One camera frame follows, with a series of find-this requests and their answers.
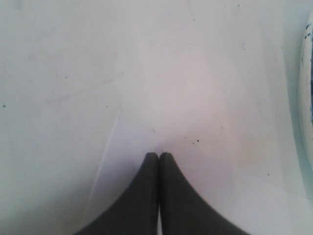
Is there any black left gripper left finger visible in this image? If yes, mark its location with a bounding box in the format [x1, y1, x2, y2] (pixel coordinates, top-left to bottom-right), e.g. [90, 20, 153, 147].
[77, 153, 159, 235]

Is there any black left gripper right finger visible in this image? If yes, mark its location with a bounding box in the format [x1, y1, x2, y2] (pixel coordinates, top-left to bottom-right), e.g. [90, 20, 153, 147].
[158, 152, 247, 235]

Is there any white paper sheet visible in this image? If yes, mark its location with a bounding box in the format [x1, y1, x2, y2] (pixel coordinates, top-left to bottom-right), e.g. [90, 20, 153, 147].
[82, 119, 313, 235]

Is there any white square paint dish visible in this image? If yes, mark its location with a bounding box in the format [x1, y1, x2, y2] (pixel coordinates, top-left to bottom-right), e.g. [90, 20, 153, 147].
[298, 22, 313, 196]

